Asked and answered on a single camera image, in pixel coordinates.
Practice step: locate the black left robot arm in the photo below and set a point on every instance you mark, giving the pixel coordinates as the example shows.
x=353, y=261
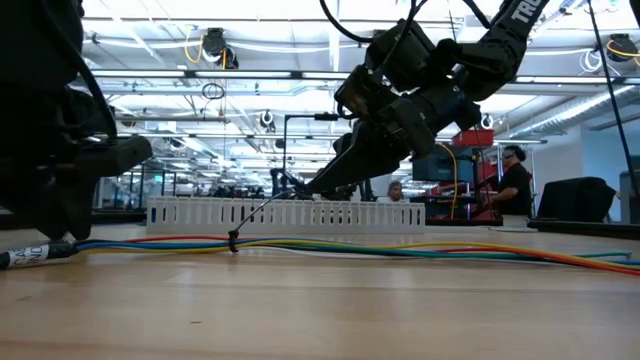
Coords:
x=35, y=60

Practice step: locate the black zip tie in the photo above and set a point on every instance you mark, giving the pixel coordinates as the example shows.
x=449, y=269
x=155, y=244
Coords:
x=233, y=246

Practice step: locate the black background gantry frame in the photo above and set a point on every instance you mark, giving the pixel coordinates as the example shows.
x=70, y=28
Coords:
x=285, y=150

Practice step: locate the black chair backrest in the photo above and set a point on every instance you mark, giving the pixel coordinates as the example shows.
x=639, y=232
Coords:
x=575, y=200

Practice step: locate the person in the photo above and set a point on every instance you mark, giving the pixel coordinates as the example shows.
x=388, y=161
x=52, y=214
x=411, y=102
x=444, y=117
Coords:
x=395, y=190
x=515, y=185

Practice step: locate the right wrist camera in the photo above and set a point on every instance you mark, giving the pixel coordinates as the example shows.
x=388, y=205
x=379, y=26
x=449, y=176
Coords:
x=357, y=92

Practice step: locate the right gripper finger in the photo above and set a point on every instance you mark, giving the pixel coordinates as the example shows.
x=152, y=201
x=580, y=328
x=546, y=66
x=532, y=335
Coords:
x=360, y=181
x=370, y=150

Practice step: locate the grey cabinet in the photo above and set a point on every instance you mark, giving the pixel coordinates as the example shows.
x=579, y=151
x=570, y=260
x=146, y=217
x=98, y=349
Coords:
x=631, y=197

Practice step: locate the black background robot arm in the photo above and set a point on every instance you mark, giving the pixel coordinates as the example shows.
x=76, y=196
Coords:
x=280, y=182
x=365, y=192

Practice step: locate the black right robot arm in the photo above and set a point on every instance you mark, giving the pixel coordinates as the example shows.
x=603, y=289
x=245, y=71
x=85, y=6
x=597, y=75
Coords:
x=500, y=45

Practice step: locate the red storage bin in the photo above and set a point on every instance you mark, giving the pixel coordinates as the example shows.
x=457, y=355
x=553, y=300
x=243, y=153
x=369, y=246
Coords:
x=475, y=137

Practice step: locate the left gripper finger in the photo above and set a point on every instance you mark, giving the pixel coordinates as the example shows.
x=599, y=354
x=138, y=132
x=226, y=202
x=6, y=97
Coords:
x=115, y=155
x=65, y=210

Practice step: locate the black aluminium table frame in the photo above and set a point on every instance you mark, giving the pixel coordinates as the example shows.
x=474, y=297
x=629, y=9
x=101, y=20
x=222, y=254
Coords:
x=575, y=227

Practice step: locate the black monitor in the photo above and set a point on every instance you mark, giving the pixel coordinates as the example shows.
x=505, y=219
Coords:
x=445, y=167

